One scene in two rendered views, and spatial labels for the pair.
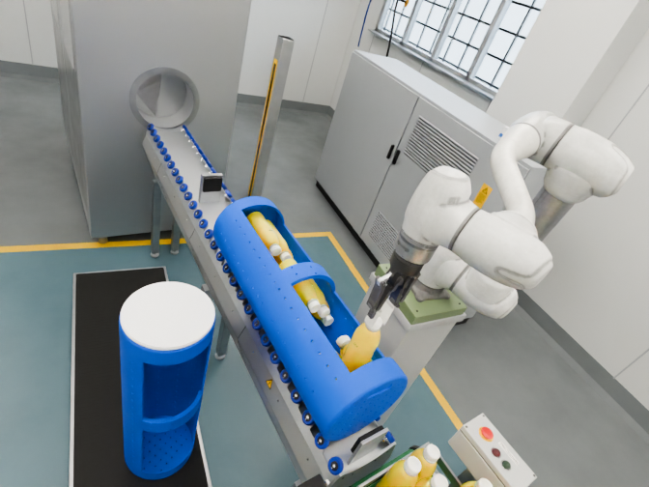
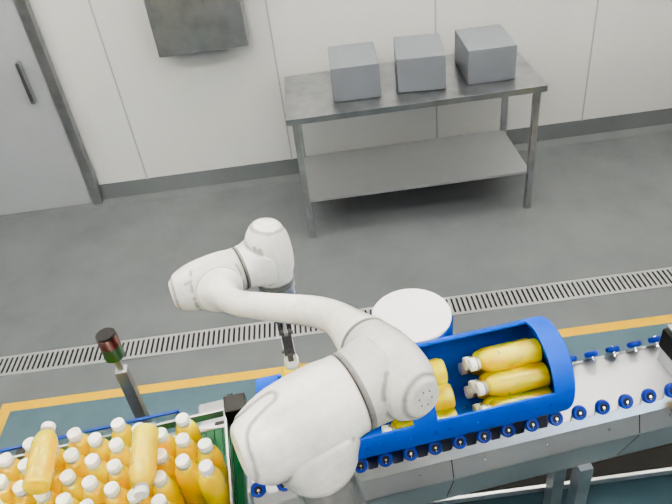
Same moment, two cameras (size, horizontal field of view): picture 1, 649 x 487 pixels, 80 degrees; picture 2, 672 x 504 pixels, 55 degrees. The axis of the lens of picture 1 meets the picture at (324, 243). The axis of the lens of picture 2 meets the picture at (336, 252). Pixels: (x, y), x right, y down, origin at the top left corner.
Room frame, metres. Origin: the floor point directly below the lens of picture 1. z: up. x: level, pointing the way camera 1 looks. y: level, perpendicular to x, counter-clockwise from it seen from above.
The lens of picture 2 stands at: (1.59, -1.06, 2.58)
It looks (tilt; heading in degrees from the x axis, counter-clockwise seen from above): 37 degrees down; 127
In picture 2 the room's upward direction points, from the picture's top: 8 degrees counter-clockwise
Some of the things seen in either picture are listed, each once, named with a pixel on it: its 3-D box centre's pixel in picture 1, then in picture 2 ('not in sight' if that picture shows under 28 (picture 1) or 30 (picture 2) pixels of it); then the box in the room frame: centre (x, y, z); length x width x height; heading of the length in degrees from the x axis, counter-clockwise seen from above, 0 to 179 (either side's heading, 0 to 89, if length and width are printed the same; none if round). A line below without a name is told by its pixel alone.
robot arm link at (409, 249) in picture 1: (415, 243); (276, 286); (0.75, -0.19, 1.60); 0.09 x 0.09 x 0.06
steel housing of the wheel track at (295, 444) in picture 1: (226, 259); (579, 416); (1.39, 0.42, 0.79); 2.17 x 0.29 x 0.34; 44
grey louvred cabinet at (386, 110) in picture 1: (407, 179); not in sight; (3.23, -0.49, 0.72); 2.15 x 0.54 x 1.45; 37
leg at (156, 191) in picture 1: (155, 220); not in sight; (2.05, 1.14, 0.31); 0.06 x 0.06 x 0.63; 44
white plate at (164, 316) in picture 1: (169, 313); (411, 315); (0.79, 0.39, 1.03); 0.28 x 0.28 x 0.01
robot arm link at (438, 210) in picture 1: (441, 206); (264, 252); (0.74, -0.20, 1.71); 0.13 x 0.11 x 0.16; 60
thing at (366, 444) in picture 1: (366, 444); not in sight; (0.63, -0.31, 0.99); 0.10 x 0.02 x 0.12; 134
